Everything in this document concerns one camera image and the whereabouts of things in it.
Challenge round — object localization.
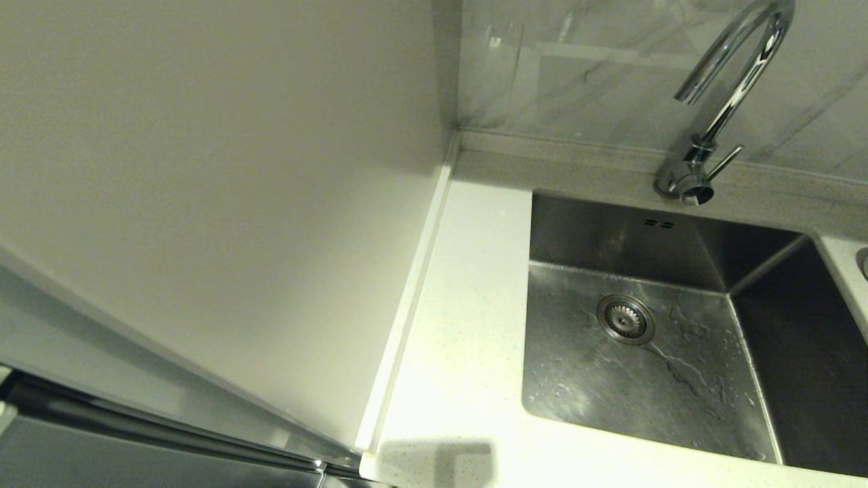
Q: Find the stainless steel sink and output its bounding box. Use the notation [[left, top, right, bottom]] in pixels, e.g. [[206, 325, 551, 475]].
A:
[[521, 192, 868, 477]]

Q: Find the white countertop trim strip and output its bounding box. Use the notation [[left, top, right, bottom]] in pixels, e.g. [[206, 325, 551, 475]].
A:
[[355, 132, 462, 453]]

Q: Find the round metal drain strainer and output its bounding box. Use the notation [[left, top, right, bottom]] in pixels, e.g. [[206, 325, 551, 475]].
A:
[[596, 293, 656, 346]]

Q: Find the tall white cabinet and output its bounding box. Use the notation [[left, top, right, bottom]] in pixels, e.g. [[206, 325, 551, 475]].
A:
[[0, 0, 454, 488]]

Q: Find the chrome gooseneck faucet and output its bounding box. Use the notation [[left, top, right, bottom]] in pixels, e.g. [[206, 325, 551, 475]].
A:
[[653, 0, 796, 206]]

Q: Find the dark bar door handle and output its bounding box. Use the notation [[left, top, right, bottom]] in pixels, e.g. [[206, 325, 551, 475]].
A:
[[0, 369, 363, 483]]

